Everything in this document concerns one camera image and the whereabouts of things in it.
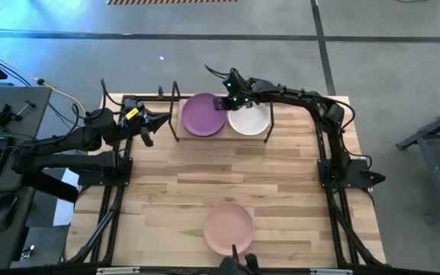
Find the yellow tag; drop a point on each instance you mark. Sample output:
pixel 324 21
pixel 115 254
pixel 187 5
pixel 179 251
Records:
pixel 132 113

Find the black computer mouse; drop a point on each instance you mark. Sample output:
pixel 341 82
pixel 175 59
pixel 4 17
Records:
pixel 4 212

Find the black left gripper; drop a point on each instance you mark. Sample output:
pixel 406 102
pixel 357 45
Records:
pixel 136 124

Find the grey metal stand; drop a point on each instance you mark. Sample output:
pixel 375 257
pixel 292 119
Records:
pixel 430 168

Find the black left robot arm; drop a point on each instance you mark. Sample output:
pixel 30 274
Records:
pixel 71 139

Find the white plate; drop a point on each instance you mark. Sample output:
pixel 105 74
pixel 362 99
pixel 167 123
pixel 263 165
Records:
pixel 250 121

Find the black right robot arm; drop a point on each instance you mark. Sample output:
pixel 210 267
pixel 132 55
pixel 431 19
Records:
pixel 292 95

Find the white paper sheet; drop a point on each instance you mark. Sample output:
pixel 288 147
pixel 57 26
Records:
pixel 65 214

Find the pink plate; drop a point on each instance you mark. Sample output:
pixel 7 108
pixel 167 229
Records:
pixel 228 228

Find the black metal table frame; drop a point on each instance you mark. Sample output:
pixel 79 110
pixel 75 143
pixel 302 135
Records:
pixel 334 214

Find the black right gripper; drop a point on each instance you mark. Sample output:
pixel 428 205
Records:
pixel 237 89

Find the black clamp tool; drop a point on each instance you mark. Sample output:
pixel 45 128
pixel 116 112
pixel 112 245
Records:
pixel 4 114

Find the small metal clip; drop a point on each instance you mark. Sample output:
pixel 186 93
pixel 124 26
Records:
pixel 27 252

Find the purple plate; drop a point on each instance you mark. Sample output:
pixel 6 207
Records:
pixel 202 116

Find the silver metal bracket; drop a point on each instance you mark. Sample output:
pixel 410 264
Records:
pixel 117 270
pixel 330 271

